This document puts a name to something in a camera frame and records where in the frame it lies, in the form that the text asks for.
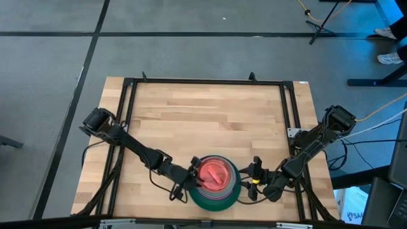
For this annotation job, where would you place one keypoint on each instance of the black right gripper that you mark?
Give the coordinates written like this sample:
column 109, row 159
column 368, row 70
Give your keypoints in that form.
column 259, row 179

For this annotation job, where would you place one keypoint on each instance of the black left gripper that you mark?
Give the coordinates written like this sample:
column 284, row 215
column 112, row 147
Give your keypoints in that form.
column 186, row 179

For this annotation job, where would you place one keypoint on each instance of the small pink transparent plate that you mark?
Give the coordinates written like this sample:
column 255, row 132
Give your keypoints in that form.
column 216, row 175

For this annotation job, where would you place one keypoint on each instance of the large dark green plate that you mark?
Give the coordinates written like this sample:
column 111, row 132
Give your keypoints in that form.
column 216, row 205

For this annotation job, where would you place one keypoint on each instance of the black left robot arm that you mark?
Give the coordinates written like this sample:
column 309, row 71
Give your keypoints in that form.
column 136, row 148

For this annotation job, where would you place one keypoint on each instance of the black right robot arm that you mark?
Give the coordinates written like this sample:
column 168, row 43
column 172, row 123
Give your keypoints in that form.
column 311, row 144

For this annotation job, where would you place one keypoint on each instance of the silver mounting bar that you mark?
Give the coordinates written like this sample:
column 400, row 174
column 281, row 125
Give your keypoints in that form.
column 127, row 222

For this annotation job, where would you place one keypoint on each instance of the white cardboard box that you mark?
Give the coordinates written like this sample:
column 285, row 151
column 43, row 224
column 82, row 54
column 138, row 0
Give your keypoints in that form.
column 353, row 203

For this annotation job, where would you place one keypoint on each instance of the grey computer case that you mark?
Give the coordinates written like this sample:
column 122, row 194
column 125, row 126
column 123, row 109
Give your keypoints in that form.
column 378, row 203

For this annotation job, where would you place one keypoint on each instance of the dark grey monitor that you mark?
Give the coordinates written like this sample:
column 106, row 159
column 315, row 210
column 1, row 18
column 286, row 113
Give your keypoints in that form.
column 400, row 152

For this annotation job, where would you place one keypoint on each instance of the dark keyboard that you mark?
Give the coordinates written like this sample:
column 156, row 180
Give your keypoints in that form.
column 401, row 213

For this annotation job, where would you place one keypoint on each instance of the black tripod stand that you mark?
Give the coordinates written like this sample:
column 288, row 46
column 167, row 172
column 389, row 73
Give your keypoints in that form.
column 318, row 28

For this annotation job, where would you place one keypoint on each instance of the person's white shoe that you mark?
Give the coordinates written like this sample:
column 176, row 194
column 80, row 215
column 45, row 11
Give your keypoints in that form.
column 385, row 32
column 389, row 58

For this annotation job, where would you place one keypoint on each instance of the black furniture foot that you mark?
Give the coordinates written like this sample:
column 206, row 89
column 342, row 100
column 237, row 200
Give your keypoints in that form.
column 9, row 141

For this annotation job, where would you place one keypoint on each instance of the person's leg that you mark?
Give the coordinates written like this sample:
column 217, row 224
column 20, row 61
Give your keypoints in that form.
column 401, row 27
column 404, row 52

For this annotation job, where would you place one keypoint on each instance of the silver mounting bracket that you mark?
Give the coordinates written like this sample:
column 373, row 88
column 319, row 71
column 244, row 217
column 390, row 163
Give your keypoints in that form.
column 292, row 132

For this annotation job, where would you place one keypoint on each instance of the black metal table frame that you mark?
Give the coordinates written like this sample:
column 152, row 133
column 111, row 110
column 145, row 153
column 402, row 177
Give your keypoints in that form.
column 206, row 81

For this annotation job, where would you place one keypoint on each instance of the blue and black desk frame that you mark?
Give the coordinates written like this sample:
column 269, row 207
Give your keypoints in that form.
column 386, row 9

